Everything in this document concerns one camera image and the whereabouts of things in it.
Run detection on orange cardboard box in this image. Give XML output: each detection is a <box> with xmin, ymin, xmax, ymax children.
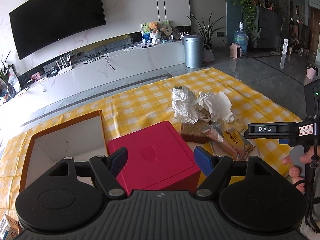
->
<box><xmin>19</xmin><ymin>109</ymin><xmax>108</xmax><ymax>192</ymax></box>

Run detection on white plastic bag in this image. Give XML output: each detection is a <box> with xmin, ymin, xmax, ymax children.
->
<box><xmin>171</xmin><ymin>86</ymin><xmax>209</xmax><ymax>124</ymax></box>

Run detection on pink small bin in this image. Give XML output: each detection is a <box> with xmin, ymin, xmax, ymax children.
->
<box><xmin>306</xmin><ymin>63</ymin><xmax>319</xmax><ymax>80</ymax></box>

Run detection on brown bear-shaped sponge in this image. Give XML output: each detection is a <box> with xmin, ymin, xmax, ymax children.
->
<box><xmin>180</xmin><ymin>108</ymin><xmax>211</xmax><ymax>144</ymax></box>

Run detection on small teddy bear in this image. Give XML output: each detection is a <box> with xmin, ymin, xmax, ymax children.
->
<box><xmin>149</xmin><ymin>22</ymin><xmax>161</xmax><ymax>45</ymax></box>

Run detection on white wifi router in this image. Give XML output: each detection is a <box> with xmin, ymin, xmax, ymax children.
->
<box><xmin>55</xmin><ymin>55</ymin><xmax>73</xmax><ymax>75</ymax></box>

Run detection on blue water jug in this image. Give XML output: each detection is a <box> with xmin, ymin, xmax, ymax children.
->
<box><xmin>233</xmin><ymin>22</ymin><xmax>249</xmax><ymax>54</ymax></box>

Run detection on black cables on console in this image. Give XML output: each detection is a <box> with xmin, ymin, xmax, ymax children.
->
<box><xmin>75</xmin><ymin>45</ymin><xmax>117</xmax><ymax>71</ymax></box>

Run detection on white marble tv console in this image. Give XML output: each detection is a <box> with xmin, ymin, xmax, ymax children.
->
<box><xmin>1</xmin><ymin>42</ymin><xmax>184</xmax><ymax>129</ymax></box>

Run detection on woven pink basket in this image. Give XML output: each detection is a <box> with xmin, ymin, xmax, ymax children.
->
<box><xmin>203</xmin><ymin>44</ymin><xmax>215</xmax><ymax>63</ymax></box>

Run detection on black curved television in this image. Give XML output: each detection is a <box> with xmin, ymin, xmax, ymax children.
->
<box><xmin>9</xmin><ymin>0</ymin><xmax>106</xmax><ymax>59</ymax></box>

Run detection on hanging green vine plant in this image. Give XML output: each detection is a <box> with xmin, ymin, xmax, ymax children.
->
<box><xmin>226</xmin><ymin>0</ymin><xmax>262</xmax><ymax>41</ymax></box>

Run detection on right hand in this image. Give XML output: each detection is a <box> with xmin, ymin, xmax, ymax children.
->
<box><xmin>282</xmin><ymin>146</ymin><xmax>319</xmax><ymax>197</ymax></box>

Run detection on dark cabinet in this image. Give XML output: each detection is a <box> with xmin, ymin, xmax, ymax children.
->
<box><xmin>255</xmin><ymin>7</ymin><xmax>282</xmax><ymax>50</ymax></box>

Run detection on yellow checkered cloth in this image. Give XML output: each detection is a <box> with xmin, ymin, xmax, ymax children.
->
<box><xmin>1</xmin><ymin>68</ymin><xmax>301</xmax><ymax>218</ymax></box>

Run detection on tall green potted plant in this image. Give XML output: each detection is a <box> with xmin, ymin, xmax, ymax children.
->
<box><xmin>186</xmin><ymin>11</ymin><xmax>225</xmax><ymax>49</ymax></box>

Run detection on small blue white carton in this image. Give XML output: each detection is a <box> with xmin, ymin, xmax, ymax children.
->
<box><xmin>0</xmin><ymin>215</ymin><xmax>18</xmax><ymax>240</ymax></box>

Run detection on silver trash can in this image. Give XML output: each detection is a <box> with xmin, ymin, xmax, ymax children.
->
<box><xmin>182</xmin><ymin>35</ymin><xmax>204</xmax><ymax>69</ymax></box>

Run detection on packaged sliced bread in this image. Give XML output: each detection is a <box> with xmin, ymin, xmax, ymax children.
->
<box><xmin>201</xmin><ymin>122</ymin><xmax>256</xmax><ymax>161</ymax></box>

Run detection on pink space heater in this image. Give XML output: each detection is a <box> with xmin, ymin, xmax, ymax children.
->
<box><xmin>229</xmin><ymin>43</ymin><xmax>241</xmax><ymax>60</ymax></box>

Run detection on round hand fan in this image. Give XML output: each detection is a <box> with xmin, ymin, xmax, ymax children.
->
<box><xmin>161</xmin><ymin>24</ymin><xmax>173</xmax><ymax>40</ymax></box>

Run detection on red box lid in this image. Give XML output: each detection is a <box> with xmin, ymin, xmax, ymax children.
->
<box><xmin>107</xmin><ymin>121</ymin><xmax>201</xmax><ymax>194</ymax></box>

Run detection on white standing sign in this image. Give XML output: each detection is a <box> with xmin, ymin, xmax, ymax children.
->
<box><xmin>282</xmin><ymin>38</ymin><xmax>289</xmax><ymax>55</ymax></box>

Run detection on potted plant in glass vase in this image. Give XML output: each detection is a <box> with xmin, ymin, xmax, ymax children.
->
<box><xmin>1</xmin><ymin>52</ymin><xmax>16</xmax><ymax>105</ymax></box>

